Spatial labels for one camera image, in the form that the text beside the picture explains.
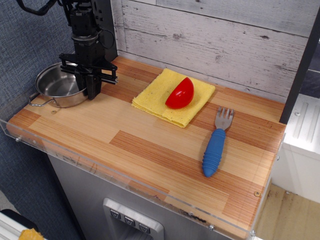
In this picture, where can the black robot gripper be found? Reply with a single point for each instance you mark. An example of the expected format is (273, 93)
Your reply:
(88, 64)

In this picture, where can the stainless steel pot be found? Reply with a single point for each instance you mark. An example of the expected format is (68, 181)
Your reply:
(58, 88)

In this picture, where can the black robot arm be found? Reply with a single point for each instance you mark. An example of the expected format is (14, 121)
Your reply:
(87, 17)

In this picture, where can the clear acrylic counter guard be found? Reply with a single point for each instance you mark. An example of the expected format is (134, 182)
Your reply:
(110, 138)

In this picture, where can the yellow folded cloth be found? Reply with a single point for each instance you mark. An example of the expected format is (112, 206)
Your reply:
(152, 99)

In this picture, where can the red tomato half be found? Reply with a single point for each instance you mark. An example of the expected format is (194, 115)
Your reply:
(182, 95)

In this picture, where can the grey cabinet with dispenser panel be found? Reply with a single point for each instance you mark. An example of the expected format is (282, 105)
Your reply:
(106, 211)

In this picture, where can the yellow tape piece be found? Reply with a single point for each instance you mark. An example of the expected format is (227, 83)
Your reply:
(30, 234)

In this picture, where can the white appliance with grooves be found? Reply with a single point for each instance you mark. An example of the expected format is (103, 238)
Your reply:
(297, 165)

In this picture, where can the blue handled metal fork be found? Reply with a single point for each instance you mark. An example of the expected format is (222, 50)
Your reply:
(214, 149)

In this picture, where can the black vertical post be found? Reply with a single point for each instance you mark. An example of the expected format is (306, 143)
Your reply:
(303, 67)

